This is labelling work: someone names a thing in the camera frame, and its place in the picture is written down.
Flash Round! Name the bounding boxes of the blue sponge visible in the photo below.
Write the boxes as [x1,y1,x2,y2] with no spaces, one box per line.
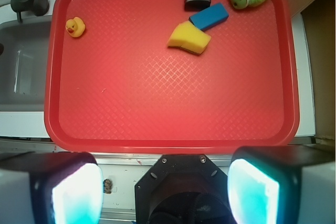
[189,3,229,31]

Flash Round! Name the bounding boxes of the yellow rubber duck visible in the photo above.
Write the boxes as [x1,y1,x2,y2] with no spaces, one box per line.
[66,17,86,38]

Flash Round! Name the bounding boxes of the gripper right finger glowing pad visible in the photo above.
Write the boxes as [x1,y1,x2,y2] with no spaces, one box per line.
[227,145,335,223]

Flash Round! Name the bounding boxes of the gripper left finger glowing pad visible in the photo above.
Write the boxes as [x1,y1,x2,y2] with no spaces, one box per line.
[1,152,103,223]

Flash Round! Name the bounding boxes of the yellow sponge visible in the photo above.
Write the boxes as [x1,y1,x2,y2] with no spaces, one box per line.
[167,21,211,55]

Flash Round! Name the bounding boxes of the grey sink basin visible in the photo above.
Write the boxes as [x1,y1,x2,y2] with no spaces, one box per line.
[1,16,51,112]

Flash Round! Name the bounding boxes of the red plastic tray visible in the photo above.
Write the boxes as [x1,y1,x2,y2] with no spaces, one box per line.
[44,0,299,154]

